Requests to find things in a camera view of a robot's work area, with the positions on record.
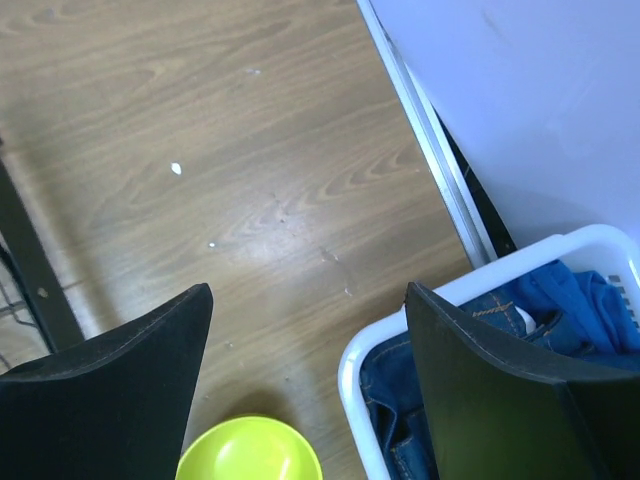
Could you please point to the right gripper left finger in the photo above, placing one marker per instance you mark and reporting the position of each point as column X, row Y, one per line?
column 113, row 407

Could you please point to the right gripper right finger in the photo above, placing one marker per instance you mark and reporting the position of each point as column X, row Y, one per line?
column 499, row 407

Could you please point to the black wire dish rack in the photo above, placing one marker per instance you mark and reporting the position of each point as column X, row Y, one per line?
column 23, row 255

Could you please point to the blue denim clothes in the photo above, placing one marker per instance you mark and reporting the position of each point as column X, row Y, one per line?
column 579, row 315

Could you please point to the lime green bowl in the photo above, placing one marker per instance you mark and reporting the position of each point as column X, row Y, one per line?
column 250, row 447

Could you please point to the white laundry basket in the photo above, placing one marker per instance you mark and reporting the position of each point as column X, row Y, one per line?
column 602, row 248

